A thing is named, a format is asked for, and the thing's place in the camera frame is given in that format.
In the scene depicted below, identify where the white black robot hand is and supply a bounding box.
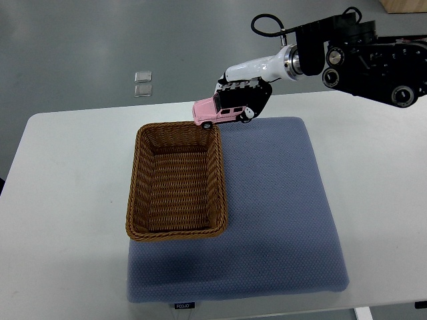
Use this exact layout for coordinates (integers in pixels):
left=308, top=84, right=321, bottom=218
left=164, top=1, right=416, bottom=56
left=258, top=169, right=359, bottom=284
left=214, top=44, right=304, bottom=123

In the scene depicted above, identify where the pink toy car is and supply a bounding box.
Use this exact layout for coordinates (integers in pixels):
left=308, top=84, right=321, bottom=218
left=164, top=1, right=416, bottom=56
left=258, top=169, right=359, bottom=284
left=192, top=95, right=255, bottom=129

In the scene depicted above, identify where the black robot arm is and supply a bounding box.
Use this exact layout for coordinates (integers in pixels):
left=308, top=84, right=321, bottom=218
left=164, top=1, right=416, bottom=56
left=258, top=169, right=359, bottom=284
left=251, top=7, right=426, bottom=108

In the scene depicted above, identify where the brown wicker basket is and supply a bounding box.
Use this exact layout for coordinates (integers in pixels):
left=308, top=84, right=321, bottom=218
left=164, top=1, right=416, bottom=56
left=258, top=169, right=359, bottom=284
left=125, top=122, right=228, bottom=242

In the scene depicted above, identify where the lower clear floor plate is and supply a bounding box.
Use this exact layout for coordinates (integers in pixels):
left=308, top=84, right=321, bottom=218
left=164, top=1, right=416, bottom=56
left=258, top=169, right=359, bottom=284
left=134, top=84, right=152, bottom=97

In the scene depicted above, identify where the clear floor plate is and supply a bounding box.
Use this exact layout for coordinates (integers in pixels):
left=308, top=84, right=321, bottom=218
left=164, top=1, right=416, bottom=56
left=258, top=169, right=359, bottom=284
left=134, top=71, right=152, bottom=83
left=134, top=84, right=152, bottom=97

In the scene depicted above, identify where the upper clear floor plate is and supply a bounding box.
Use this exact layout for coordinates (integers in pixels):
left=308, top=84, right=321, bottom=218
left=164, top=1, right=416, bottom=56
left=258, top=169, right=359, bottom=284
left=134, top=71, right=152, bottom=83

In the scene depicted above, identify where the blue-grey padded mat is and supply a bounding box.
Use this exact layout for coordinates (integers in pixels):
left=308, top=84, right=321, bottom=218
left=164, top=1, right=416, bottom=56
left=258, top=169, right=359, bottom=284
left=127, top=117, right=349, bottom=303

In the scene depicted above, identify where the wooden box corner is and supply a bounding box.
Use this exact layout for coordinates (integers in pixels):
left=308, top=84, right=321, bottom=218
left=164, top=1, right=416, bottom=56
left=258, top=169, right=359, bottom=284
left=380, top=0, right=427, bottom=14

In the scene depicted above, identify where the black mat brand label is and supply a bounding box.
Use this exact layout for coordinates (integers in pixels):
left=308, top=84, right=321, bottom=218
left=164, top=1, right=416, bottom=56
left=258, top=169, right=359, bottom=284
left=174, top=302, right=195, bottom=309

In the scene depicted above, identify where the white table leg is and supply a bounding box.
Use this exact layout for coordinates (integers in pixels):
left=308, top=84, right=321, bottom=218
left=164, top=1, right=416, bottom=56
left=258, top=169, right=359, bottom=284
left=354, top=307, right=373, bottom=320

